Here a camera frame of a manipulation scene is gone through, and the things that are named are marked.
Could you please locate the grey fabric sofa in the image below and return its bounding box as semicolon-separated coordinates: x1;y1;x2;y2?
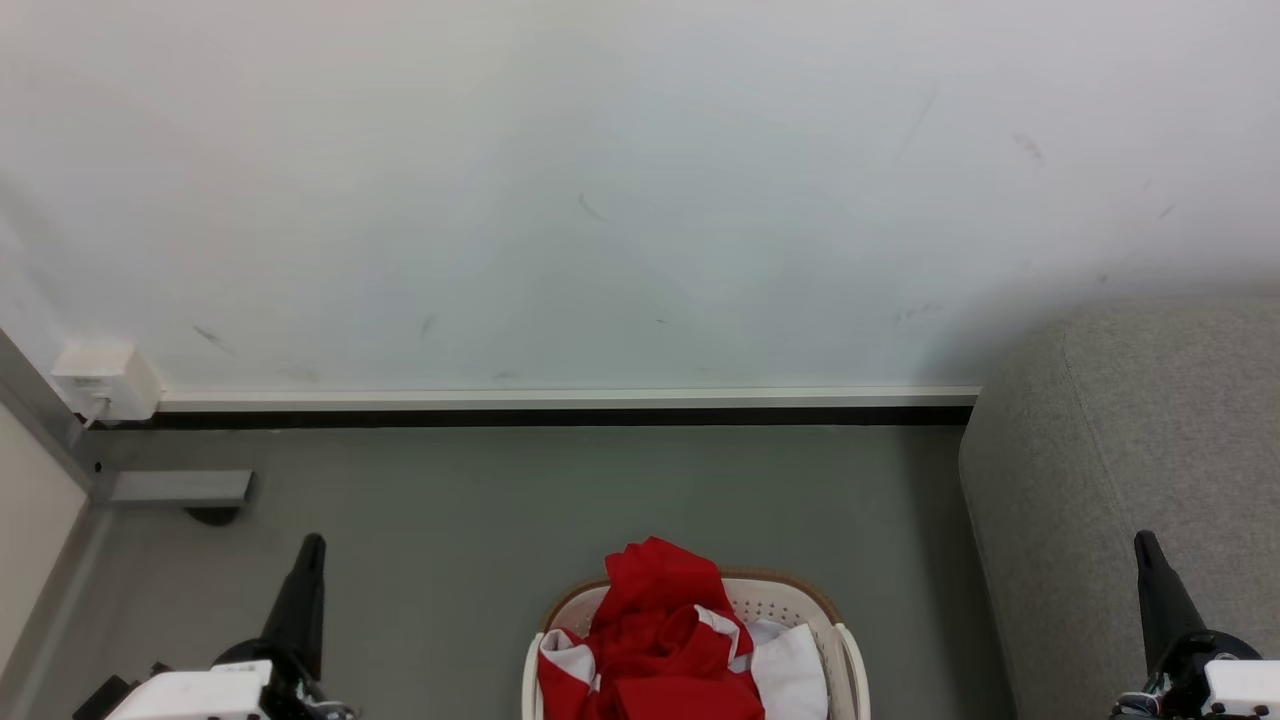
958;297;1280;720

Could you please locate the grey metal partition foot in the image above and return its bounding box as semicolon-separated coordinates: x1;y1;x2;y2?
107;469;256;508

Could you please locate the beige partition with metal frame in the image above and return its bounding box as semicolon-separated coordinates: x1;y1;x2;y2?
0;328;113;691

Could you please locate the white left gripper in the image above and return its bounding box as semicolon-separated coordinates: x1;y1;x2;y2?
72;533;358;720

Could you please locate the white wall socket box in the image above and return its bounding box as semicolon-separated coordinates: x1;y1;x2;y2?
50;339;164;425

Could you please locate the red and white garment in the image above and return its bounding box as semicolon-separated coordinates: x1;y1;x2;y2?
537;536;767;720

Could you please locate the white and black baseboard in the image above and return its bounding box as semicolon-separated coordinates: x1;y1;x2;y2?
156;385;983;430

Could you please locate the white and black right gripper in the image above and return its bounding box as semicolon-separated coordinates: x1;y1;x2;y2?
1110;530;1280;720

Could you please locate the cream plastic laundry basket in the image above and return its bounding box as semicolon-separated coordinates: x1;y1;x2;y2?
521;567;872;720

